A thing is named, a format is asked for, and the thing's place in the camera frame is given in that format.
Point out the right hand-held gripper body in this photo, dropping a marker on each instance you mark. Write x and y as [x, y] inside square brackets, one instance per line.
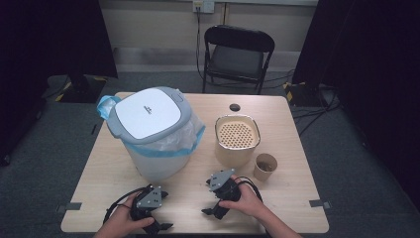
[223, 180]

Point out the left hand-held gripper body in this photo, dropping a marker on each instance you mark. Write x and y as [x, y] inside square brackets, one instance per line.
[150, 198]

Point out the white and grey trash can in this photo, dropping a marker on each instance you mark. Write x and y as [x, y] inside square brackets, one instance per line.
[158, 165]

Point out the beige bucket with perforated strainer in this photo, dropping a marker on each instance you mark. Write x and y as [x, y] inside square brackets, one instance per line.
[236, 152]

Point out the brown paper cup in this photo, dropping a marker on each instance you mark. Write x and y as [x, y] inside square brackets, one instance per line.
[262, 175]

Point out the dark tea dregs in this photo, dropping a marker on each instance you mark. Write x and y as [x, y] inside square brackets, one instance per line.
[266, 166]

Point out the white trash can lid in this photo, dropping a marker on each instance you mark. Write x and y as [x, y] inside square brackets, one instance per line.
[150, 112]

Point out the person's right hand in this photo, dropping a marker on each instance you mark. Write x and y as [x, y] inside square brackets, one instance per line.
[249, 201]

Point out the person's left hand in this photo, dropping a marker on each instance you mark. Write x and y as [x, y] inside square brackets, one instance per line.
[120, 219]

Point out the clear blue-edged trash bag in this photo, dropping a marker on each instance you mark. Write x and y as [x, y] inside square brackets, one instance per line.
[185, 139]

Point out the grey tape strip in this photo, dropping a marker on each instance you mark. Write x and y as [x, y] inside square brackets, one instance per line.
[318, 203]
[71, 207]

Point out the black stand base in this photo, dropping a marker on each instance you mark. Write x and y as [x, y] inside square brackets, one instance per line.
[303, 94]
[82, 91]

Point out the black folding chair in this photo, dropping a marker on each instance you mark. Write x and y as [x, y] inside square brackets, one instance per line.
[237, 59]

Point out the dark curtain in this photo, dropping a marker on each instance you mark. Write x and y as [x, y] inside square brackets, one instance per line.
[373, 66]
[49, 49]

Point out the white wall socket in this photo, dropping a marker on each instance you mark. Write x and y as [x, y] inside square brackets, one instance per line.
[203, 5]

